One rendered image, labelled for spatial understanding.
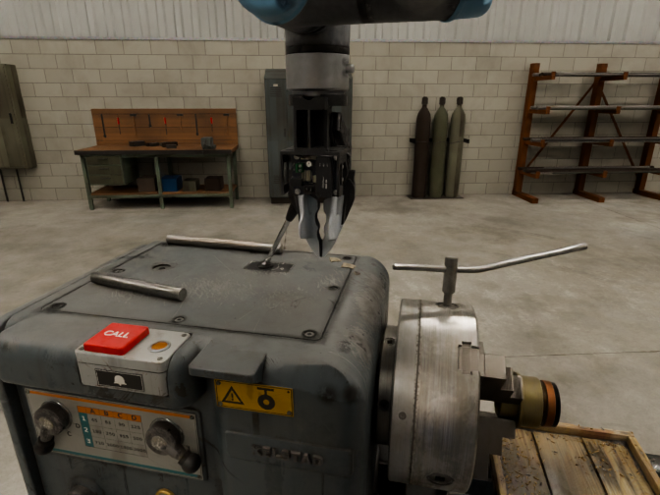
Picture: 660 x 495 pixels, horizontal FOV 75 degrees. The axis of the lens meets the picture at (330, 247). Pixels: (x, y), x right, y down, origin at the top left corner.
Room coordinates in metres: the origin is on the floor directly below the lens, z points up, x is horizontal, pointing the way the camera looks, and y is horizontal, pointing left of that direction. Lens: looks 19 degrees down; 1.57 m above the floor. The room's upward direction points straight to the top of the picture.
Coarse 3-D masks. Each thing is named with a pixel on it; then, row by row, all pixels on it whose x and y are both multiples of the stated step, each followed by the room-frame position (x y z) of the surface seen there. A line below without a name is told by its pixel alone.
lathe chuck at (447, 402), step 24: (432, 312) 0.64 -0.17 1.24; (456, 312) 0.64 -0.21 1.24; (432, 336) 0.59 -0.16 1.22; (456, 336) 0.59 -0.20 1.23; (432, 360) 0.56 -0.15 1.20; (456, 360) 0.55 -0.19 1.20; (432, 384) 0.53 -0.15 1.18; (456, 384) 0.53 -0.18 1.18; (432, 408) 0.51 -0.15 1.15; (456, 408) 0.51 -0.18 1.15; (432, 432) 0.50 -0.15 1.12; (456, 432) 0.50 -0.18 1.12; (432, 456) 0.50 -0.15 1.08; (456, 456) 0.49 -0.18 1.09; (456, 480) 0.50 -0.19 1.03
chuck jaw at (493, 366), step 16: (464, 352) 0.57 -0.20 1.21; (464, 368) 0.55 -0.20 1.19; (480, 368) 0.56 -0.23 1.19; (496, 368) 0.55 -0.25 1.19; (512, 368) 0.59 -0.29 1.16; (480, 384) 0.56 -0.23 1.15; (496, 384) 0.55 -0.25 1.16; (512, 384) 0.57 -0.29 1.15; (496, 400) 0.59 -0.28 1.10; (512, 400) 0.58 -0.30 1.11
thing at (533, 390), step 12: (516, 372) 0.64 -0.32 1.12; (528, 384) 0.61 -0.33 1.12; (540, 384) 0.61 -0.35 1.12; (552, 384) 0.61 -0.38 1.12; (528, 396) 0.59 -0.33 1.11; (540, 396) 0.59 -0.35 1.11; (552, 396) 0.59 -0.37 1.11; (504, 408) 0.60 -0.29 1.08; (516, 408) 0.59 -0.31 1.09; (528, 408) 0.58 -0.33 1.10; (540, 408) 0.58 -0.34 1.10; (552, 408) 0.58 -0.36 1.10; (516, 420) 0.59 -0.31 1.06; (528, 420) 0.58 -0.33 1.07; (540, 420) 0.57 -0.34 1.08; (552, 420) 0.57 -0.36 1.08
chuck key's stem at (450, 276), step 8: (448, 256) 0.69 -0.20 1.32; (456, 256) 0.69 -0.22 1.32; (448, 264) 0.68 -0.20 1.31; (456, 264) 0.68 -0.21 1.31; (448, 272) 0.68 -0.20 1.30; (456, 272) 0.68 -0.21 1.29; (448, 280) 0.67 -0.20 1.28; (456, 280) 0.68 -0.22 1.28; (448, 288) 0.67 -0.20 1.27; (448, 296) 0.67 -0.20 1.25; (448, 304) 0.67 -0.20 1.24
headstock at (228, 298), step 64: (128, 256) 0.86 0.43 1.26; (192, 256) 0.86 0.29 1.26; (256, 256) 0.86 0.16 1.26; (0, 320) 0.59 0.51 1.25; (64, 320) 0.58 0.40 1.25; (128, 320) 0.58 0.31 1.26; (192, 320) 0.58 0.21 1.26; (256, 320) 0.58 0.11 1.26; (320, 320) 0.58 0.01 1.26; (384, 320) 0.74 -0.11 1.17; (0, 384) 0.56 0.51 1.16; (64, 384) 0.51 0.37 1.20; (192, 384) 0.48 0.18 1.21; (256, 384) 0.47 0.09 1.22; (320, 384) 0.46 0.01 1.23; (64, 448) 0.56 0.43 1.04; (128, 448) 0.53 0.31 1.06; (192, 448) 0.51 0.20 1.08; (256, 448) 0.47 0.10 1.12; (320, 448) 0.45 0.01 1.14
